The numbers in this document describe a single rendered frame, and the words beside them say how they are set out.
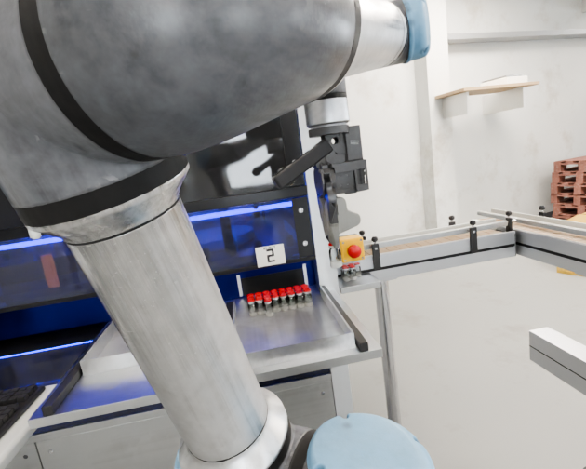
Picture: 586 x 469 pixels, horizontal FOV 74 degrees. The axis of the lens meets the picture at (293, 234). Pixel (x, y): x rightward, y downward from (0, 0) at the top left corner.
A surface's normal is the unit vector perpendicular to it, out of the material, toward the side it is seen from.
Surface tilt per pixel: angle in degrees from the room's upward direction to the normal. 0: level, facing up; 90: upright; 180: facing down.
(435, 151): 90
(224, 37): 110
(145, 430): 90
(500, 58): 90
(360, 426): 7
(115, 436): 90
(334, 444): 8
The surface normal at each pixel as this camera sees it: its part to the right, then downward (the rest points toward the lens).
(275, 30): 0.64, 0.36
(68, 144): -0.15, 0.91
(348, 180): 0.14, 0.18
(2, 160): -0.29, 0.50
